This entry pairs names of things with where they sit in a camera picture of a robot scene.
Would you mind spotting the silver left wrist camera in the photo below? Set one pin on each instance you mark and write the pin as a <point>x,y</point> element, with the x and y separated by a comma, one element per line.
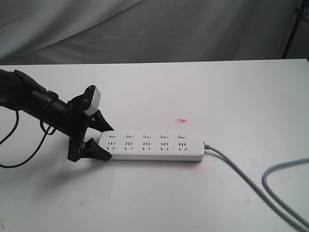
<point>91,99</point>

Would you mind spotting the black tripod stand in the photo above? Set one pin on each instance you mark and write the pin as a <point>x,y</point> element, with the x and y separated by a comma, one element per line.
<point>298,15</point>

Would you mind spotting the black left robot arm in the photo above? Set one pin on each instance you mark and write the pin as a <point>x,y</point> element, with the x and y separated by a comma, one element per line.
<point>20,92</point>

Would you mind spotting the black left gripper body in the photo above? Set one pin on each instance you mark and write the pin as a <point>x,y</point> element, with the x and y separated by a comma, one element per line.
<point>74,123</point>

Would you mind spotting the white five-outlet power strip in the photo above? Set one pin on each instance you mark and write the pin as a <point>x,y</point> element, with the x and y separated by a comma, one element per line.
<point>153,146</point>

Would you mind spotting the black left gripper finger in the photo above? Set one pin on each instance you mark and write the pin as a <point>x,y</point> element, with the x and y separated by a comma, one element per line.
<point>91,150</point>
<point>98,122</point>

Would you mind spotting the grey backdrop cloth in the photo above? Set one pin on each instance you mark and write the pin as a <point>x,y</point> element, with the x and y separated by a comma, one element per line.
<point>140,31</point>

